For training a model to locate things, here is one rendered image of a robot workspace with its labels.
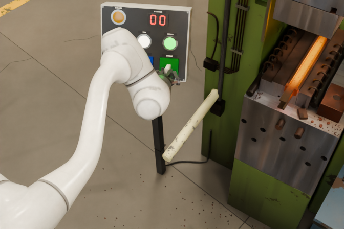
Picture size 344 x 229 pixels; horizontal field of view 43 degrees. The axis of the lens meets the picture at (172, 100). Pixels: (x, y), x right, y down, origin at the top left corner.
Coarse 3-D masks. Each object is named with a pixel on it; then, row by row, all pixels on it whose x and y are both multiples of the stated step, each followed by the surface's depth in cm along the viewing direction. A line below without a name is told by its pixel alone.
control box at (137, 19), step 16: (112, 16) 163; (128, 16) 163; (144, 16) 162; (176, 16) 160; (144, 32) 164; (160, 32) 163; (176, 32) 162; (144, 48) 166; (160, 48) 165; (176, 48) 164
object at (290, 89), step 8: (320, 40) 175; (312, 48) 172; (320, 48) 173; (312, 56) 169; (304, 64) 166; (304, 72) 164; (296, 80) 161; (288, 88) 157; (296, 88) 158; (288, 96) 155; (280, 104) 155
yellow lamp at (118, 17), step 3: (117, 12) 162; (120, 12) 162; (114, 15) 163; (117, 15) 163; (120, 15) 163; (123, 15) 162; (114, 18) 163; (117, 18) 163; (120, 18) 163; (123, 18) 163; (117, 21) 164; (120, 21) 163
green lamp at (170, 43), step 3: (165, 39) 164; (168, 39) 163; (171, 39) 163; (165, 42) 164; (168, 42) 164; (171, 42) 163; (174, 42) 163; (165, 45) 164; (168, 45) 164; (171, 45) 164; (174, 45) 164; (168, 48) 164; (171, 48) 164
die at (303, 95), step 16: (304, 32) 182; (336, 32) 180; (288, 48) 176; (304, 48) 175; (336, 48) 174; (288, 64) 169; (320, 64) 168; (272, 80) 164; (288, 80) 162; (304, 80) 162; (304, 96) 160
